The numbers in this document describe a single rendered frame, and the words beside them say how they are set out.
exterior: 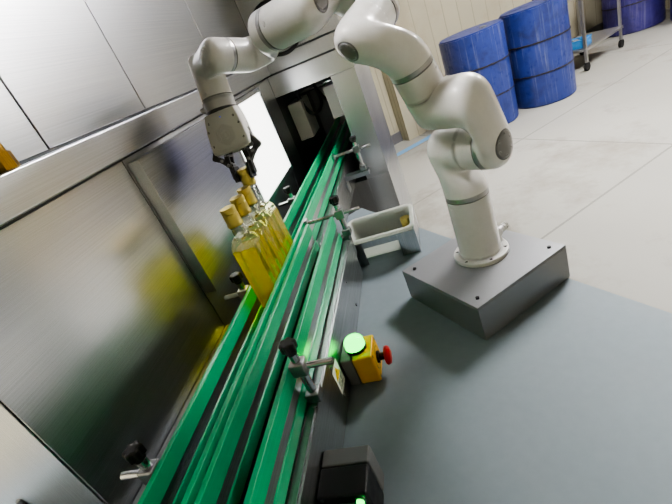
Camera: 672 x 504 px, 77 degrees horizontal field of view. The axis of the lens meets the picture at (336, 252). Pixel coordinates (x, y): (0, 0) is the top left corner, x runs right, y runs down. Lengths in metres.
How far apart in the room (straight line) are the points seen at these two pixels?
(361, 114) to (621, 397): 1.52
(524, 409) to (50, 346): 0.76
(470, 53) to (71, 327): 4.18
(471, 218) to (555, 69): 4.09
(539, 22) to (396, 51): 4.12
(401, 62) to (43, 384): 0.75
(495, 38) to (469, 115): 3.81
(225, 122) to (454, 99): 0.54
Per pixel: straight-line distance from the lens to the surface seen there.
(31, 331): 0.75
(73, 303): 0.80
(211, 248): 1.08
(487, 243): 1.00
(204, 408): 0.81
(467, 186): 0.94
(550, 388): 0.85
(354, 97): 1.97
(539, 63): 4.94
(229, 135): 1.07
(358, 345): 0.89
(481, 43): 4.54
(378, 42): 0.79
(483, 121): 0.83
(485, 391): 0.86
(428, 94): 0.85
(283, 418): 0.68
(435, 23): 5.74
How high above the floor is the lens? 1.39
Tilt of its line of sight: 26 degrees down
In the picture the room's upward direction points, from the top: 23 degrees counter-clockwise
